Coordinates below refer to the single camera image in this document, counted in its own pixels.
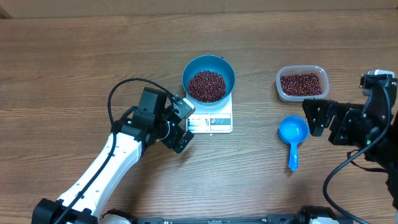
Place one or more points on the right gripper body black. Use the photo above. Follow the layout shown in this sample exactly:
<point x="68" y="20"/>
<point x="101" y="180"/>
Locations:
<point x="346" y="131"/>

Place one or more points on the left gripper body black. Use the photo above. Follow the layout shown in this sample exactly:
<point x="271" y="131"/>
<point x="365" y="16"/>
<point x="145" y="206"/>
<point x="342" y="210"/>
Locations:
<point x="174" y="134"/>

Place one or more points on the blue plastic measuring scoop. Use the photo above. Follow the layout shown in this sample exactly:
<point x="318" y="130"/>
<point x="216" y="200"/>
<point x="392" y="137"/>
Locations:
<point x="293" y="130"/>

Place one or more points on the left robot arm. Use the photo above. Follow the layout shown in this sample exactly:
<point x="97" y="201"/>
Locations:
<point x="137" y="129"/>

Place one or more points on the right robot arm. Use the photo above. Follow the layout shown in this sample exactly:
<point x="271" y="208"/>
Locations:
<point x="383" y="150"/>

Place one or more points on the white digital kitchen scale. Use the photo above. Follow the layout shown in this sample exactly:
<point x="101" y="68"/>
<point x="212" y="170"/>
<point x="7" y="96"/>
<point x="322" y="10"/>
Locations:
<point x="211" y="118"/>

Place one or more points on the blue metal bowl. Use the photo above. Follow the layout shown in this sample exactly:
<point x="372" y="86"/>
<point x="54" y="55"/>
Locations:
<point x="213" y="63"/>

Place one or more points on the clear plastic food container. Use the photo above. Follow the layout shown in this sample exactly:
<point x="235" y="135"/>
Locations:
<point x="298" y="82"/>

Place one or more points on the red beans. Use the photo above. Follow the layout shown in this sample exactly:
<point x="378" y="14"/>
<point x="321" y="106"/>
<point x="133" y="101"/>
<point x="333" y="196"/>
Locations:
<point x="207" y="86"/>

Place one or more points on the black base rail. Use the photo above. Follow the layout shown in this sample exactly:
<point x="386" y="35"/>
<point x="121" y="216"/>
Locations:
<point x="306" y="215"/>

